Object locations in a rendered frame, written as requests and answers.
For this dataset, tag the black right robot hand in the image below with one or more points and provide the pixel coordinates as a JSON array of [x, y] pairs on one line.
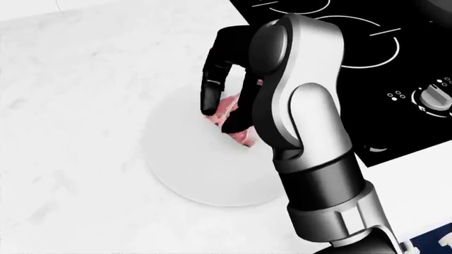
[[216, 61]]

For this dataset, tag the raw pink lamb chop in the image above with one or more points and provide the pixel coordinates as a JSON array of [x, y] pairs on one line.
[[226, 105]]

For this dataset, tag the white round plate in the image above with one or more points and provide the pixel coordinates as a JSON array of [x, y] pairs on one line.
[[197, 158]]

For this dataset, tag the black glass cooktop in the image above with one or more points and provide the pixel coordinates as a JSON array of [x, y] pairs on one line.
[[388, 79]]

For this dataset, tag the silver stove knob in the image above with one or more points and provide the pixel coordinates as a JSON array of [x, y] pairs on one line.
[[435, 98]]

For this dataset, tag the dark blue robot torso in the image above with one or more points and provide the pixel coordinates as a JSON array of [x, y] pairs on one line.
[[429, 239]]

